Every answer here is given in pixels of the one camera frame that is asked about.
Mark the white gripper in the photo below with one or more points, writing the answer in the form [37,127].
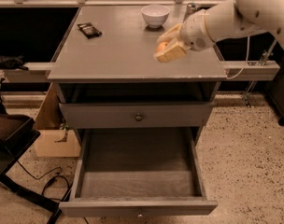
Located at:
[193,31]

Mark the orange fruit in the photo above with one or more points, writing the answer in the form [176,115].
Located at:
[161,46]

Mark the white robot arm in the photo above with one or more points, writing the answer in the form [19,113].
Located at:
[228,19]

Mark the grey drawer cabinet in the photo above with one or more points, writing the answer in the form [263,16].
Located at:
[138,93]

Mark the closed top drawer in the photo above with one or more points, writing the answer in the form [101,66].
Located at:
[86,116]

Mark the open middle drawer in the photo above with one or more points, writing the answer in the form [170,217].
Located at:
[138,173]

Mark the white ceramic bowl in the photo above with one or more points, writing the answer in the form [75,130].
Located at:
[155,15]

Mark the silver drink can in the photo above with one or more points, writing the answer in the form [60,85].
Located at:
[190,9]

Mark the black snack packet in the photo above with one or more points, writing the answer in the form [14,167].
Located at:
[89,30]

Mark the cardboard box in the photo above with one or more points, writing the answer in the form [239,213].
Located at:
[56,139]

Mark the black chair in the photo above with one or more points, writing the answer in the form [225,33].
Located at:
[17,134]

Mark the metal railing frame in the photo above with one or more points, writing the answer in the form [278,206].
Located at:
[49,40]

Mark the black bag on rail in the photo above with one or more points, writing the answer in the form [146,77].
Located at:
[11,63]

